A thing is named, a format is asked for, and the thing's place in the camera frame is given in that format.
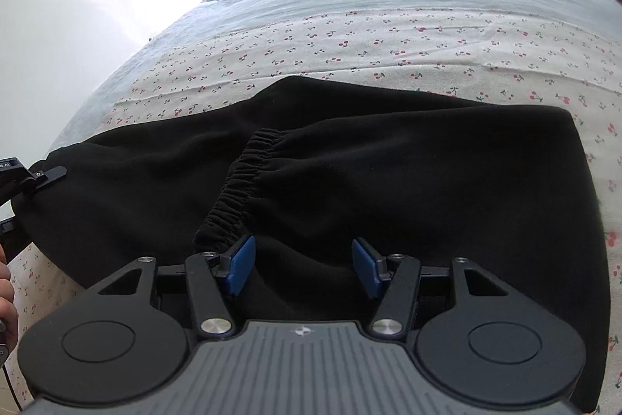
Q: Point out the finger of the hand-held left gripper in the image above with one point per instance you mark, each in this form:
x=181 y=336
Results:
x=48 y=176

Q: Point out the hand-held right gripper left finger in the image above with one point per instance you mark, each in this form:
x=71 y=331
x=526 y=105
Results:
x=241 y=266

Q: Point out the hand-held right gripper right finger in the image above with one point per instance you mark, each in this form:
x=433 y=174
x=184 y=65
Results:
x=365 y=266

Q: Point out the black pants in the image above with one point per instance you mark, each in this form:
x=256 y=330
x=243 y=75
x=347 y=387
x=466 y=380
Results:
x=388 y=177

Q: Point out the person's left hand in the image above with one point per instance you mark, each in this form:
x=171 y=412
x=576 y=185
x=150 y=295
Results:
x=7 y=298

